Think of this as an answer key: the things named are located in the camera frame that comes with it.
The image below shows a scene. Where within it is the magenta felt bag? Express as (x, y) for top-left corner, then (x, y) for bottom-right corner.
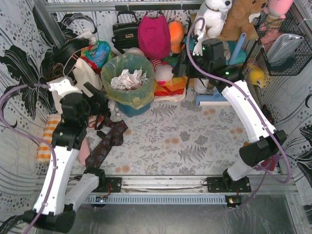
(138, 15), (171, 59)

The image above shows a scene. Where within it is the pink white plush doll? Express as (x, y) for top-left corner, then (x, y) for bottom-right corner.
(150, 59), (174, 85)

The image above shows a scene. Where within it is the purple cable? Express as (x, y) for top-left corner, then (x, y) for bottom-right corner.
(186, 17), (293, 184)
(0, 83), (60, 234)

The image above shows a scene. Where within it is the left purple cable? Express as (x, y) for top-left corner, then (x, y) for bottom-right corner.
(0, 83), (60, 234)

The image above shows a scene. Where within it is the orange checkered cloth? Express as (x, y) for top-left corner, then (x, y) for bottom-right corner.
(37, 114), (61, 163)

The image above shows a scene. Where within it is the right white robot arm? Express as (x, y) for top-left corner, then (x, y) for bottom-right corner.
(185, 39), (287, 192)

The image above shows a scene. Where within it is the yellow plush duck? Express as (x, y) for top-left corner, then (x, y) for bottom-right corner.
(247, 59), (265, 88)

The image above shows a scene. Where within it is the rainbow striped cloth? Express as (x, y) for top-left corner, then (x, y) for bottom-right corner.
(154, 77), (187, 97)

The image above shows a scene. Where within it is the orange plush toy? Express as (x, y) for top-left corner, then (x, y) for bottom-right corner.
(168, 21), (184, 54)

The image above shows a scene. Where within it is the black hat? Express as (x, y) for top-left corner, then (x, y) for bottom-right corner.
(53, 38), (90, 65)

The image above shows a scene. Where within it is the crumpled white paper trash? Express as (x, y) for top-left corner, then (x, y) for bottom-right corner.
(110, 69), (148, 91)

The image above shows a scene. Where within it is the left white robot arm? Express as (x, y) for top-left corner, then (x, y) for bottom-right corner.
(22, 78), (106, 234)

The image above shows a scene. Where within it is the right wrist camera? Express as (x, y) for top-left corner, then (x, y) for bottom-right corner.
(193, 30), (207, 56)

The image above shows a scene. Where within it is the light blue squeegee tool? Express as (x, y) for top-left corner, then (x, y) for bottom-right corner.
(192, 39), (248, 104)

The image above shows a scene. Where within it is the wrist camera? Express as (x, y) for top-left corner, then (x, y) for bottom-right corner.
(193, 30), (207, 56)
(48, 78), (82, 98)

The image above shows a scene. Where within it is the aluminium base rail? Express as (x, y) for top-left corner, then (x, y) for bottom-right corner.
(36, 174), (297, 195)

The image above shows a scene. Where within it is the cream canvas tote bag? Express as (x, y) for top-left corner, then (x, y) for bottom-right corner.
(48, 58), (103, 114)

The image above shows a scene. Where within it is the teal plastic trash bin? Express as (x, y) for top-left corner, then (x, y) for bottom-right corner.
(113, 97), (153, 117)

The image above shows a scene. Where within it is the yellow plastic trash bag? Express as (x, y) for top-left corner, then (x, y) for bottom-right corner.
(101, 54), (155, 109)

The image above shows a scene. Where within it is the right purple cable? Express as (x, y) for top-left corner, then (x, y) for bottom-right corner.
(186, 17), (293, 184)

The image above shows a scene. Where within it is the pink cloth roll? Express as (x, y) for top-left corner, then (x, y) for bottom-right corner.
(78, 138), (90, 166)

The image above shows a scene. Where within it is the grey foil pouch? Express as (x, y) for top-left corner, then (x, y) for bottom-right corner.
(266, 34), (304, 63)

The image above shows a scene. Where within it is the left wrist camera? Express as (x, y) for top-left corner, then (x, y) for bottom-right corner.
(48, 78), (82, 98)

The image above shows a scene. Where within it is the pink plush toy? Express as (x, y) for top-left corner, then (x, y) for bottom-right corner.
(263, 0), (293, 24)

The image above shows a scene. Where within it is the white plush dog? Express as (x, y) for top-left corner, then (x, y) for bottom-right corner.
(196, 0), (232, 39)

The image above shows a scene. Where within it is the teal cloth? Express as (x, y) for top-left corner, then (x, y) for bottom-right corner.
(228, 41), (247, 64)

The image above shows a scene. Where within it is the dark patterned necktie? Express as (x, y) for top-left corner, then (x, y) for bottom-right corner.
(85, 116), (128, 169)

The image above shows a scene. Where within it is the black wire basket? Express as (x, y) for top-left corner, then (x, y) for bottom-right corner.
(255, 12), (312, 76)

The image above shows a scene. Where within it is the black leather handbag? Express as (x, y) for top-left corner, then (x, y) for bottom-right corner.
(112, 11), (140, 54)

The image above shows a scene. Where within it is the brown teddy bear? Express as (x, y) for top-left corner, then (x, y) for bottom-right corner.
(218, 0), (268, 41)

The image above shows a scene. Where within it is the colourful striped cloth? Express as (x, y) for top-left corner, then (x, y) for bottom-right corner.
(81, 40), (114, 69)

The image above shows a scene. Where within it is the white fluffy plush lamb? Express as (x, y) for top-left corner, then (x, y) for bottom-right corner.
(124, 47), (145, 57)

